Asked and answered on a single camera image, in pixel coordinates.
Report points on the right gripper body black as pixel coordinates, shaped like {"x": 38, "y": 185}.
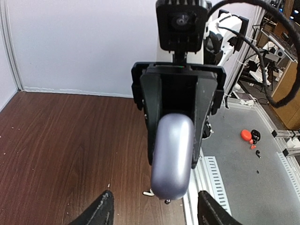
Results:
{"x": 178, "y": 85}

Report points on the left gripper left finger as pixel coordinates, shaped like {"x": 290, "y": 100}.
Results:
{"x": 100, "y": 212}

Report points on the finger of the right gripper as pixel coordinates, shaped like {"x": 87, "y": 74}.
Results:
{"x": 152, "y": 96}
{"x": 204, "y": 94}

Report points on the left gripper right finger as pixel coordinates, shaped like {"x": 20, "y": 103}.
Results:
{"x": 210, "y": 212}

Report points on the lavender earbud charging case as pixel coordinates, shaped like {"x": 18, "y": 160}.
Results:
{"x": 172, "y": 157}

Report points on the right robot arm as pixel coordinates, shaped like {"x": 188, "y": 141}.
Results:
{"x": 222, "y": 41}

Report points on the orange earbud case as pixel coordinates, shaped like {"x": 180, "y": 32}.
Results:
{"x": 246, "y": 135}

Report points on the white earbud right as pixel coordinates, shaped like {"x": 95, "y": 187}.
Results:
{"x": 148, "y": 193}

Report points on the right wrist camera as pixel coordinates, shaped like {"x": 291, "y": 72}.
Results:
{"x": 181, "y": 24}

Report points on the left aluminium frame post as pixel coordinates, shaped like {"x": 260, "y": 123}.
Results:
{"x": 5, "y": 28}

